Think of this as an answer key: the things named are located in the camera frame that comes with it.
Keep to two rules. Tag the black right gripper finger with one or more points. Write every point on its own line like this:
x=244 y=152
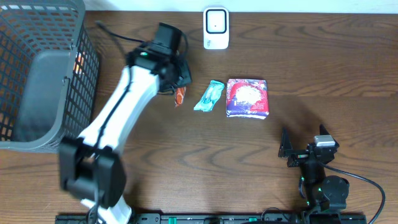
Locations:
x=322 y=130
x=286 y=148

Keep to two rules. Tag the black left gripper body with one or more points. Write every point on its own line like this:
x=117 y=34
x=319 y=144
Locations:
x=181 y=78

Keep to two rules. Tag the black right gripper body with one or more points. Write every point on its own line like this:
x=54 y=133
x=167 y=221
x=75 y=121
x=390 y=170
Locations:
x=298 y=156

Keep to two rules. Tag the orange-brown snack bar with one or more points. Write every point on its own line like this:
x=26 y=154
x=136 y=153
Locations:
x=180 y=95

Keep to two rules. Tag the teal snack packet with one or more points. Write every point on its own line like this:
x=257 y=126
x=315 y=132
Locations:
x=211 y=95

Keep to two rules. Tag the red purple noodle packet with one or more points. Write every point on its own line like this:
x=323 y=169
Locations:
x=247 y=98

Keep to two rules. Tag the orange tissue pack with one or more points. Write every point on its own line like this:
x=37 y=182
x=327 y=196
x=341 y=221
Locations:
x=79 y=63

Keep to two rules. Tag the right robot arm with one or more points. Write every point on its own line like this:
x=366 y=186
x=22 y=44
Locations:
x=326 y=195

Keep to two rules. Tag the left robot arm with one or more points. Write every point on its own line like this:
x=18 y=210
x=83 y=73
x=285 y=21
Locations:
x=90 y=165

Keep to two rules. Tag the white barcode scanner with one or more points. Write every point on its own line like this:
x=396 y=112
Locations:
x=215 y=28

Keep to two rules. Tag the grey plastic mesh basket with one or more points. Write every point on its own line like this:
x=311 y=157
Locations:
x=42 y=99

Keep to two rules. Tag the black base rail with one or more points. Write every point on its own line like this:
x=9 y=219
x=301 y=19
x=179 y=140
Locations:
x=155 y=218

